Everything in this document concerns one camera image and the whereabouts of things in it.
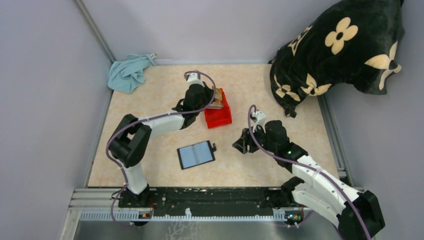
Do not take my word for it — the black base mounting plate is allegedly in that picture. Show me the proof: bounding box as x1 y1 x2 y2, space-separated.
117 187 301 217

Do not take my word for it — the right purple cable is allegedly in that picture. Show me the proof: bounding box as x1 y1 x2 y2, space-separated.
247 104 373 240

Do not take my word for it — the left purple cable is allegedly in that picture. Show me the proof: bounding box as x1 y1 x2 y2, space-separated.
105 69 218 228

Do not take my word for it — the light blue cloth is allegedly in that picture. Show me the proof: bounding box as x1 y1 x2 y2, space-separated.
107 52 158 94

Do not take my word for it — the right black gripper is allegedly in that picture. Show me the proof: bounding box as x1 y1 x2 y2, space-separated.
232 122 277 154

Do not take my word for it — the stack of credit cards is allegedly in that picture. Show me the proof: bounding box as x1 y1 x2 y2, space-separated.
207 99 225 109

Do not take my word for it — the aluminium front rail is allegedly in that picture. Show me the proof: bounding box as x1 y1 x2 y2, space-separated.
69 187 309 224

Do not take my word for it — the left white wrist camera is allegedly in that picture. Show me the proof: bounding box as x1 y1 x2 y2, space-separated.
184 72 205 87

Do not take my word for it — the black leather card holder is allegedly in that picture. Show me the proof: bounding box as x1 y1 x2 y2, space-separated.
176 140 217 170

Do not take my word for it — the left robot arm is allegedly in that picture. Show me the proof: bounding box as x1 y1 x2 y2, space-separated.
105 82 217 207

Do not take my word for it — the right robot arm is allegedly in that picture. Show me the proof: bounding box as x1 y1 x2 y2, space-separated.
232 120 386 240

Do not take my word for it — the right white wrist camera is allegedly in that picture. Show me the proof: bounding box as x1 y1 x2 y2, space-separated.
250 110 267 132

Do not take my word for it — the black floral blanket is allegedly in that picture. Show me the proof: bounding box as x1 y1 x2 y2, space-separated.
270 0 405 108

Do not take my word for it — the purple cable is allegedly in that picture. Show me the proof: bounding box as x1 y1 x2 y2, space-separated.
247 104 373 240
105 69 218 228

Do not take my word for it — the red plastic bin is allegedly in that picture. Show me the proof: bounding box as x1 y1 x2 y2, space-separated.
204 88 233 129

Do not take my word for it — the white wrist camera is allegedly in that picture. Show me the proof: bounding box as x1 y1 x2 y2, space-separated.
184 72 205 87
250 110 267 132

